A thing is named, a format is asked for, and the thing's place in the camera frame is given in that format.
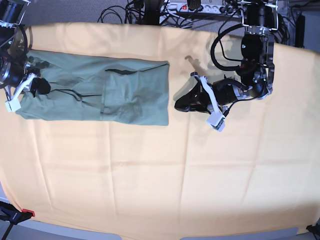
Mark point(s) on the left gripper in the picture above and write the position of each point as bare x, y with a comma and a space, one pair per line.
227, 91

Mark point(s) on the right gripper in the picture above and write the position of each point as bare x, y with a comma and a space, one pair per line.
12, 74

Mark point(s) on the green T-shirt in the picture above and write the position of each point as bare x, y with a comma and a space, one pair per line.
94, 88

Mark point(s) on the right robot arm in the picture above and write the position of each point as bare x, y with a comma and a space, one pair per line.
11, 16

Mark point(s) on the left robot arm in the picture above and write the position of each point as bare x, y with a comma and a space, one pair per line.
259, 18

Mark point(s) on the white power strip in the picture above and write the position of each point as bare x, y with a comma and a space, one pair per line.
205, 10

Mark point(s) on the orange table cloth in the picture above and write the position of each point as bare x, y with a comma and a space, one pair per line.
261, 173

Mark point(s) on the black red clamp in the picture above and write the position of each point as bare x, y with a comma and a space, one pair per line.
13, 216

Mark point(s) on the black corner clamp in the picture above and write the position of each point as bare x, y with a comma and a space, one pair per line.
315, 230

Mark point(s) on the black centre post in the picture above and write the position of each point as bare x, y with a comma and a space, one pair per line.
149, 11

